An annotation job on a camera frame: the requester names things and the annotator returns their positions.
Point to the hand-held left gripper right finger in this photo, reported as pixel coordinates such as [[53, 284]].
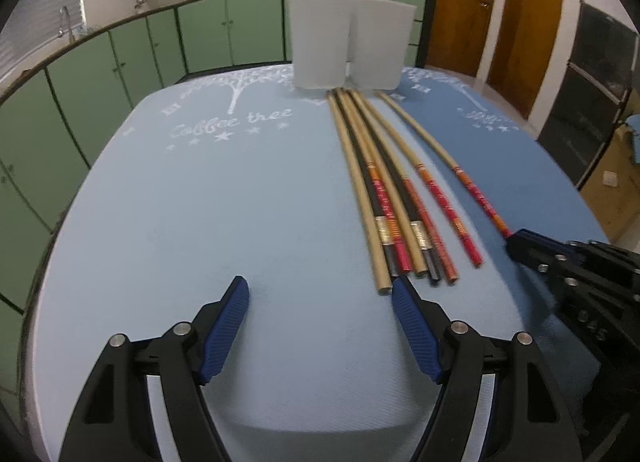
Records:
[[415, 332]]

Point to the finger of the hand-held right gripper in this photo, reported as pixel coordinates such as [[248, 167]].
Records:
[[535, 242], [545, 269]]

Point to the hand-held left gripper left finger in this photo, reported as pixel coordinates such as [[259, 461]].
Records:
[[225, 327]]

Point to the tan chopstick with red end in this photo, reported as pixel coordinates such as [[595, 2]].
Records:
[[482, 202], [442, 257]]

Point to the plain tan bamboo chopstick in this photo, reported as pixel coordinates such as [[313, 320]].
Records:
[[360, 202], [416, 264]]

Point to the group of long chopsticks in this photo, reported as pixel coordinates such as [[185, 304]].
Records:
[[449, 214]]

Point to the black chopstick with silver band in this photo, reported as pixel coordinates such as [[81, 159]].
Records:
[[385, 233], [419, 236]]

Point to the white two-compartment utensil holder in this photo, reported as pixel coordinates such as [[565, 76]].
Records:
[[320, 41]]

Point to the dark blue printed table mat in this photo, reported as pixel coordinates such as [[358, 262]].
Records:
[[500, 166]]

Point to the light blue printed table mat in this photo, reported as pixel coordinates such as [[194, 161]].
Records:
[[200, 242]]

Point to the cardboard box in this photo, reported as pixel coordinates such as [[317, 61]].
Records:
[[617, 202]]

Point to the plain wooden door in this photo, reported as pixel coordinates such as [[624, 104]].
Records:
[[530, 26]]

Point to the green lower kitchen cabinets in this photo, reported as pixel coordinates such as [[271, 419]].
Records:
[[150, 41]]

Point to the metal sink faucet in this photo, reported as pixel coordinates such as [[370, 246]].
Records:
[[64, 21]]

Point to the white window blind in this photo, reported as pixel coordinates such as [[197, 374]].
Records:
[[40, 26]]

